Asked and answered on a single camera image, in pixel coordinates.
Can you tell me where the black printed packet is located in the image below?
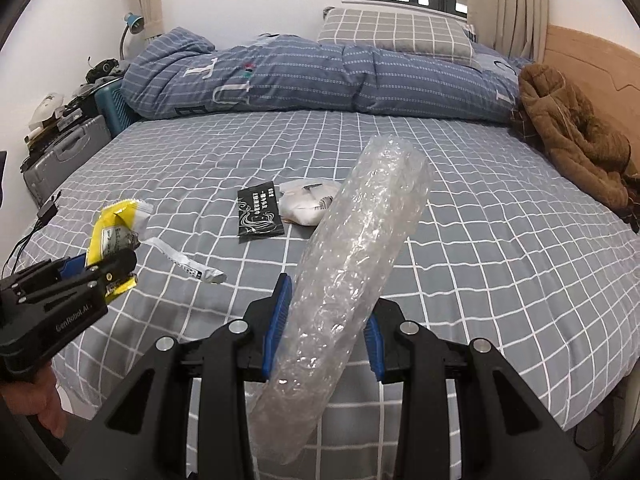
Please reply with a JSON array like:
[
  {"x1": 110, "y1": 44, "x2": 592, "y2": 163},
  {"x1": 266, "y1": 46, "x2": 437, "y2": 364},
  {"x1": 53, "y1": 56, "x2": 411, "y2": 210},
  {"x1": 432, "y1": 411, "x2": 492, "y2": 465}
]
[{"x1": 236, "y1": 180, "x2": 286, "y2": 243}]

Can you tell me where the clear bubble wrap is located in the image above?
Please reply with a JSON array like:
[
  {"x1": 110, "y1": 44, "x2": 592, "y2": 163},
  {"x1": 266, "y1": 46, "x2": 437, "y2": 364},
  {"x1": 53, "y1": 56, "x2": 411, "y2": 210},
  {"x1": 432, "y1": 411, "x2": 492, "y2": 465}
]
[{"x1": 247, "y1": 134, "x2": 435, "y2": 466}]

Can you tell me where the wide beige curtain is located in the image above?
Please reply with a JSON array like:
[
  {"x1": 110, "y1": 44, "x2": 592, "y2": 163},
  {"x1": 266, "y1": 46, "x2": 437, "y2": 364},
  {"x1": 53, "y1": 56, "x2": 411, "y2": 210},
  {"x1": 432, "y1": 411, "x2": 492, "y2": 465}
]
[{"x1": 467, "y1": 0, "x2": 553, "y2": 63}]

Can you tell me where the grey suitcase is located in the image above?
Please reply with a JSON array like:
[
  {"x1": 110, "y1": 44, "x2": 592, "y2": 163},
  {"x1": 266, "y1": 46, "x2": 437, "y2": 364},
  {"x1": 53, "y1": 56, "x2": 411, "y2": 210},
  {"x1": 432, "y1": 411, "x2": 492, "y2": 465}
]
[{"x1": 21, "y1": 115, "x2": 112, "y2": 206}]

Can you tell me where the white strip wrapper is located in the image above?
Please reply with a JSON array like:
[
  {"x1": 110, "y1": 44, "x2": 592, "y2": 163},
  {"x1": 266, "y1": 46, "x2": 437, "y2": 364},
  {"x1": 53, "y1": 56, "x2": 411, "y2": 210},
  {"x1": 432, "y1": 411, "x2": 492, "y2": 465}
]
[{"x1": 142, "y1": 237, "x2": 228, "y2": 285}]

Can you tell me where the teal plastic crate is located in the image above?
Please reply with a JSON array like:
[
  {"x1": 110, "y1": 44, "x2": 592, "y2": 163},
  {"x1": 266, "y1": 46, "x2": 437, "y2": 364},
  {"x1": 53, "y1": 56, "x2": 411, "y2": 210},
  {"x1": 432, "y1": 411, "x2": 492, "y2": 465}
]
[{"x1": 96, "y1": 79, "x2": 138, "y2": 136}]

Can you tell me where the brown padded jacket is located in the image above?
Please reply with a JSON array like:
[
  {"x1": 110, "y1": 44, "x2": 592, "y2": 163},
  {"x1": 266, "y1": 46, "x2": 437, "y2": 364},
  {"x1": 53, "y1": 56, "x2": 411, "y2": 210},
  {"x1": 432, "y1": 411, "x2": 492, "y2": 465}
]
[{"x1": 510, "y1": 62, "x2": 640, "y2": 233}]

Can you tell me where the black floor cable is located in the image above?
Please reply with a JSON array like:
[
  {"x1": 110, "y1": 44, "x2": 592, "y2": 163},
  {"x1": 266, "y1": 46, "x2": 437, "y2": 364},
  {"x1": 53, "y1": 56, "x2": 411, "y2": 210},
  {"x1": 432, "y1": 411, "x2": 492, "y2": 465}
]
[{"x1": 571, "y1": 399, "x2": 617, "y2": 455}]

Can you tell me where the dark bag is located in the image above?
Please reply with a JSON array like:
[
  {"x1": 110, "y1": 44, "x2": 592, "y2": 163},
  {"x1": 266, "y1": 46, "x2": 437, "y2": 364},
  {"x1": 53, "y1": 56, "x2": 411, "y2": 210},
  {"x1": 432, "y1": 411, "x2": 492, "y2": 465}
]
[{"x1": 85, "y1": 59, "x2": 122, "y2": 84}]

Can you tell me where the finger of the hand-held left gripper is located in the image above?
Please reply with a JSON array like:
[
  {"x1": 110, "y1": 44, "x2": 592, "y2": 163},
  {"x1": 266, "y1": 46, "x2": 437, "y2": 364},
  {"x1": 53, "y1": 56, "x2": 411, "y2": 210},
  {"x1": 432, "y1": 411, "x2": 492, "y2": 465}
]
[
  {"x1": 10, "y1": 255, "x2": 90, "y2": 293},
  {"x1": 75, "y1": 248, "x2": 138, "y2": 293}
]

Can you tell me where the black charger with cable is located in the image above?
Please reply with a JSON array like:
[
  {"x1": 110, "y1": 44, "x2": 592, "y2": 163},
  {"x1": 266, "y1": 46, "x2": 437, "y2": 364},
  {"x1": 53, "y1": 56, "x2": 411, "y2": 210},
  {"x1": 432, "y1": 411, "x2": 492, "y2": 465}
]
[{"x1": 0, "y1": 190, "x2": 63, "y2": 271}]

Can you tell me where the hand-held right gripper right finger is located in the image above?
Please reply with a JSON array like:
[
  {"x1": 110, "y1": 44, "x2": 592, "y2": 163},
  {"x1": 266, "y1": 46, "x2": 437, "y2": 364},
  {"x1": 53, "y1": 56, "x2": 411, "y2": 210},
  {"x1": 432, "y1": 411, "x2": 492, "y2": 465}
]
[{"x1": 364, "y1": 299, "x2": 593, "y2": 480}]

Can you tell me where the grey checked pillow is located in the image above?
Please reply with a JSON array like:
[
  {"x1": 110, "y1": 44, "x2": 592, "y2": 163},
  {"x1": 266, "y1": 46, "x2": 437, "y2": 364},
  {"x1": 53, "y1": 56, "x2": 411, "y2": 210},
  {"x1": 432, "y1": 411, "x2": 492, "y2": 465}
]
[{"x1": 316, "y1": 6, "x2": 476, "y2": 66}]

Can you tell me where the yellow snack packet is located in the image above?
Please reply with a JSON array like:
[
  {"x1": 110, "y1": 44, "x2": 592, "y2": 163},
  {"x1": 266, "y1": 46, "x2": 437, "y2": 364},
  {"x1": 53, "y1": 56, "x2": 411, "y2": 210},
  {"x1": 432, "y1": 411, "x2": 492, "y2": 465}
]
[{"x1": 85, "y1": 199, "x2": 151, "y2": 303}]

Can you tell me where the wooden headboard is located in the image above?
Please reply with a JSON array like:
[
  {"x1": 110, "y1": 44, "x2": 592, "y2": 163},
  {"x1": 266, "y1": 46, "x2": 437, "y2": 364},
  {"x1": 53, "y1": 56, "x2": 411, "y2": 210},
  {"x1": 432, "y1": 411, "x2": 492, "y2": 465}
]
[{"x1": 542, "y1": 24, "x2": 640, "y2": 161}]

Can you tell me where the person's left hand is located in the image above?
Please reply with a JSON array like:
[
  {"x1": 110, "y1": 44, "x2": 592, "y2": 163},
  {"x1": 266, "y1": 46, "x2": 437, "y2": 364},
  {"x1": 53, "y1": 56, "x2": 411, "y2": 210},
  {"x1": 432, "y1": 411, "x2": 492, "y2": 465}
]
[{"x1": 0, "y1": 362, "x2": 68, "y2": 441}]

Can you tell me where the blue striped duvet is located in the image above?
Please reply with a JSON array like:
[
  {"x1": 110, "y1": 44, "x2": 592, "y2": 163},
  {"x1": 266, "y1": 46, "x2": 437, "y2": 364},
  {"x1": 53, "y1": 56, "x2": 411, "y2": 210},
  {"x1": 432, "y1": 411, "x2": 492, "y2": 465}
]
[{"x1": 120, "y1": 27, "x2": 531, "y2": 125}]

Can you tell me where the grey checked bed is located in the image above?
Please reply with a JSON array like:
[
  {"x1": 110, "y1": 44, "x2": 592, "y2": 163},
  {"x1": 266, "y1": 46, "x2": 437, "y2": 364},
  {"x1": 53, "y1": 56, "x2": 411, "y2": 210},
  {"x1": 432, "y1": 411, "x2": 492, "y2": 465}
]
[{"x1": 0, "y1": 110, "x2": 640, "y2": 480}]

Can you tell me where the white cap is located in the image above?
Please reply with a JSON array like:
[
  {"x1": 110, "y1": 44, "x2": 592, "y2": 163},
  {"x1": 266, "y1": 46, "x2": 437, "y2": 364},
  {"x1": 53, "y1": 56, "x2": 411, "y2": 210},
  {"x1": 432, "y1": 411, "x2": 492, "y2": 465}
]
[{"x1": 29, "y1": 91, "x2": 69, "y2": 132}]

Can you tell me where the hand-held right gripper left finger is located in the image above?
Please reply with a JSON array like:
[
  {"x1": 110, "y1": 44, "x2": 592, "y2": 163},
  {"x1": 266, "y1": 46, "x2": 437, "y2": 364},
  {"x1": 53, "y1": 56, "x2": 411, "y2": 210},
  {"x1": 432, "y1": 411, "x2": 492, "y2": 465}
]
[{"x1": 65, "y1": 274, "x2": 293, "y2": 480}]

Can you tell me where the white crumpled plastic bag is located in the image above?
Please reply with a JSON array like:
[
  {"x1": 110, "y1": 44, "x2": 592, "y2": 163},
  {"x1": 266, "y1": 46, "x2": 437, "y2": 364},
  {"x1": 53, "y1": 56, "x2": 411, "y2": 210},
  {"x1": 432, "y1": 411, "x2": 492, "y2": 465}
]
[{"x1": 277, "y1": 179, "x2": 343, "y2": 226}]

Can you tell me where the blue desk lamp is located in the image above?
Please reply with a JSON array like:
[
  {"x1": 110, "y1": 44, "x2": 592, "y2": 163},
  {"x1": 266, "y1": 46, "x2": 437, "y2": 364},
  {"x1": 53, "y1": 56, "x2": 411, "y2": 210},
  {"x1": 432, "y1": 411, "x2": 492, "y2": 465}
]
[{"x1": 119, "y1": 11, "x2": 146, "y2": 61}]

